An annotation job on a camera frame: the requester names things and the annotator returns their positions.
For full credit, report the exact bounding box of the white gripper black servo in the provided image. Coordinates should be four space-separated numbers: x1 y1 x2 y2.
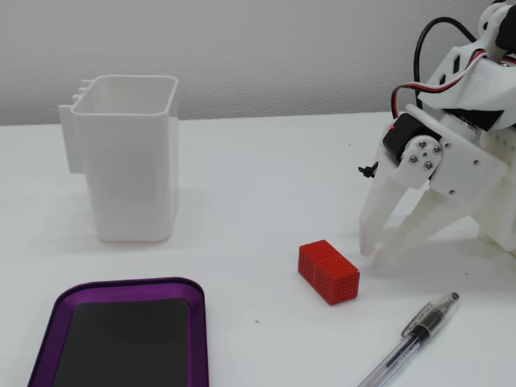
358 102 508 267

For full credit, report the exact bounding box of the red textured block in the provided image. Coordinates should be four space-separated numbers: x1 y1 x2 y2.
298 239 360 306

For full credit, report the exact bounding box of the black zip tie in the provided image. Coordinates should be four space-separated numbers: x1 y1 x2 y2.
357 160 380 179

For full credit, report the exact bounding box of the clear black ballpoint pen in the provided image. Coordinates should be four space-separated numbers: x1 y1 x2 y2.
356 292 460 387

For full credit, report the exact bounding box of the white plastic container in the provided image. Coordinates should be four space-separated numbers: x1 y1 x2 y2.
58 74 180 243

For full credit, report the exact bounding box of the black tray pad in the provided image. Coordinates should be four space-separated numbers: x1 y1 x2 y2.
52 297 191 387

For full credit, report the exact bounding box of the purple metal tray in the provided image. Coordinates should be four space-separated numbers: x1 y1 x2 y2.
27 276 210 387

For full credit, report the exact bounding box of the red white black servo wire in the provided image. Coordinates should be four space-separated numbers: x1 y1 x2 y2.
390 48 491 120

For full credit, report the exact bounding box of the black cable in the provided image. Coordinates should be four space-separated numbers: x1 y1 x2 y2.
414 16 479 110

